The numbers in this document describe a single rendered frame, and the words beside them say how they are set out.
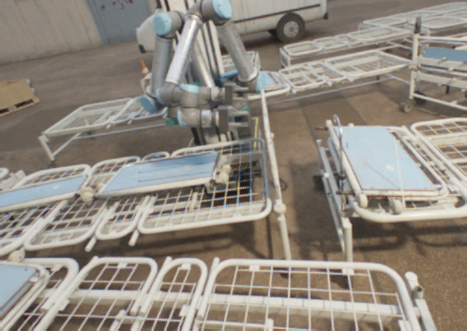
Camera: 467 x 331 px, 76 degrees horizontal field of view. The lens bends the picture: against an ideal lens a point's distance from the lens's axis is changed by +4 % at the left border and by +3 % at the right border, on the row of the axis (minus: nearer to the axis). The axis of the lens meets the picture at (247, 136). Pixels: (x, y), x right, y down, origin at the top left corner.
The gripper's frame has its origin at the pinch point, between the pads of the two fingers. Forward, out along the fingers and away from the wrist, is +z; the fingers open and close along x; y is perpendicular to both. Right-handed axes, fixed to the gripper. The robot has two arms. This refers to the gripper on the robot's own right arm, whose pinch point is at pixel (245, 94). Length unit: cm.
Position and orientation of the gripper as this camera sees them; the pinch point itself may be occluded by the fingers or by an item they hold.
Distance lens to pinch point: 191.4
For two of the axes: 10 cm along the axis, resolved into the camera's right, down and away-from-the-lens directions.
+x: 0.0, 9.0, 4.4
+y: 0.1, -4.4, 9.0
